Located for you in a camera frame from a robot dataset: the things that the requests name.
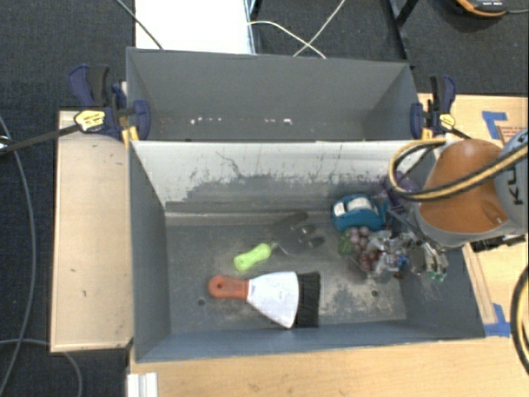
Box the grey metal bin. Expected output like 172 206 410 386
125 46 487 363

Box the pale wood flat board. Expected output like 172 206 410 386
49 111 134 353

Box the orange-handled black-bristle brush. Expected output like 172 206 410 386
207 270 322 329

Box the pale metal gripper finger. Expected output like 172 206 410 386
370 255 407 280
370 232 408 256

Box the green-handled metal trowel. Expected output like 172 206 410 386
233 212 326 272

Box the blue tape dispenser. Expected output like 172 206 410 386
330 193 390 233

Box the purple rounded object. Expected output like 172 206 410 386
384 170 419 201

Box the red toy grape bunch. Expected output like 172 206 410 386
338 226 385 273

